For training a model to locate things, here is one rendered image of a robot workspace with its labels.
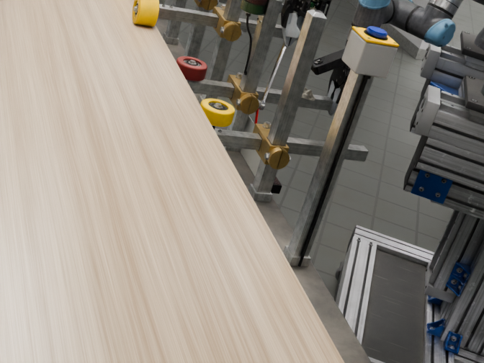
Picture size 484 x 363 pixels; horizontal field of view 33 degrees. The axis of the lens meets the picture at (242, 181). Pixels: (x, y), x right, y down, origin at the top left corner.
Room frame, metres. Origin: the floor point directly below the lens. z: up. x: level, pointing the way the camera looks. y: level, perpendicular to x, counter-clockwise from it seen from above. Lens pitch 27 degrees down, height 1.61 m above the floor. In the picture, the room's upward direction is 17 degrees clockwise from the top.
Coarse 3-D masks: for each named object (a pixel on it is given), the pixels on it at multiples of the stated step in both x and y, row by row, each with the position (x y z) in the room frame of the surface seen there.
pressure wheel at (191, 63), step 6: (180, 60) 1.94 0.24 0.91; (186, 60) 1.96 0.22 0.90; (192, 60) 1.96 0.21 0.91; (198, 60) 1.98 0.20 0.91; (180, 66) 1.93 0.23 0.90; (186, 66) 1.92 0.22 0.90; (192, 66) 1.93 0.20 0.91; (198, 66) 1.94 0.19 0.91; (204, 66) 1.95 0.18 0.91; (186, 72) 1.92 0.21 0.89; (192, 72) 1.92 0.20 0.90; (198, 72) 1.93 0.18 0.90; (204, 72) 1.94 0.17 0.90; (186, 78) 1.92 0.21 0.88; (192, 78) 1.92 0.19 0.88; (198, 78) 1.93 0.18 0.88; (204, 78) 1.95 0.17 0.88
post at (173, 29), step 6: (174, 0) 2.66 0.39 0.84; (180, 0) 2.65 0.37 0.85; (186, 0) 2.66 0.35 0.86; (180, 6) 2.65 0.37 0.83; (168, 24) 2.67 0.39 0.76; (174, 24) 2.65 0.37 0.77; (180, 24) 2.66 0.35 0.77; (168, 30) 2.65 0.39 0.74; (174, 30) 2.65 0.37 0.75; (168, 36) 2.64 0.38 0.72; (174, 36) 2.65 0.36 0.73
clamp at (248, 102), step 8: (232, 80) 2.02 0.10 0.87; (240, 80) 2.04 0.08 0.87; (240, 88) 1.98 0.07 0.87; (232, 96) 2.00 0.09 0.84; (240, 96) 1.95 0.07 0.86; (248, 96) 1.95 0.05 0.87; (256, 96) 1.97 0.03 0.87; (240, 104) 1.94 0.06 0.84; (248, 104) 1.94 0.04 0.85; (256, 104) 1.95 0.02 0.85; (248, 112) 1.95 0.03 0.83
